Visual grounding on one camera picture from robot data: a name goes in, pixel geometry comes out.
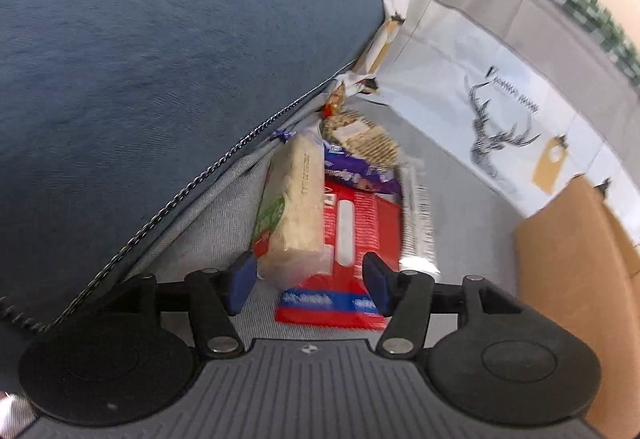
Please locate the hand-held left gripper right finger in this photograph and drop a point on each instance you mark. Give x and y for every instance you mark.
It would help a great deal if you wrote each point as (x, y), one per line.
(376, 280)

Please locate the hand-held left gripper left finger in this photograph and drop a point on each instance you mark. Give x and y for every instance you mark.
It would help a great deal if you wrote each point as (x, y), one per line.
(242, 283)

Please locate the red snack packet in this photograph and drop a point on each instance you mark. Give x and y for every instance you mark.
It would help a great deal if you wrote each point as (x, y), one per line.
(372, 219)

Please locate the rice cake pack green label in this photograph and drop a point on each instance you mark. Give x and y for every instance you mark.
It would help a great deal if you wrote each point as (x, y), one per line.
(300, 209)

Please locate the purple chocolate packet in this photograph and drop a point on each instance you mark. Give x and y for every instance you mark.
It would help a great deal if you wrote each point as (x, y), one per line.
(283, 136)
(350, 169)

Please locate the brown cardboard box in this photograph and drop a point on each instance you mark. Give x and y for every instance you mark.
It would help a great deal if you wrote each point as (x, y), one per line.
(560, 269)

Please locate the clear barcode snack packet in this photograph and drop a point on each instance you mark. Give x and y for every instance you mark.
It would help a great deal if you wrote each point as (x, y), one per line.
(417, 219)

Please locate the round seeded cracker pack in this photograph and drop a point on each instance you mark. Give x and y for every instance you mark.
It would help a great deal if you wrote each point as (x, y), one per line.
(360, 139)

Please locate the small orange snack packet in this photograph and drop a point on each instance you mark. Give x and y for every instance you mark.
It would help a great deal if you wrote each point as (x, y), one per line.
(334, 104)

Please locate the blue zippered cushion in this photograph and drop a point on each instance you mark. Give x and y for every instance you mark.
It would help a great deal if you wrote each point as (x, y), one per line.
(150, 69)

